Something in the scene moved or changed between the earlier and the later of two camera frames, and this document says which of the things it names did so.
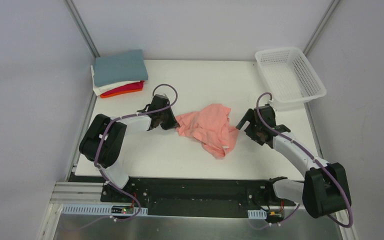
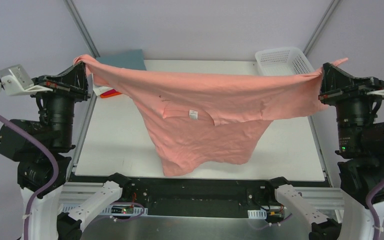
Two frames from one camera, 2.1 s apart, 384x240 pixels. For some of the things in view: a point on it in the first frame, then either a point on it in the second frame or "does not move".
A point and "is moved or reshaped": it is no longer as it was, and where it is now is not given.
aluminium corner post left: (81, 28) does not move
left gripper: (165, 117) to (62, 91)
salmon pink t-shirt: (210, 126) is moved or reshaped
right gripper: (252, 125) to (349, 94)
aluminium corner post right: (324, 20) does not move
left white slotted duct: (85, 209) does not move
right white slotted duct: (259, 214) does not move
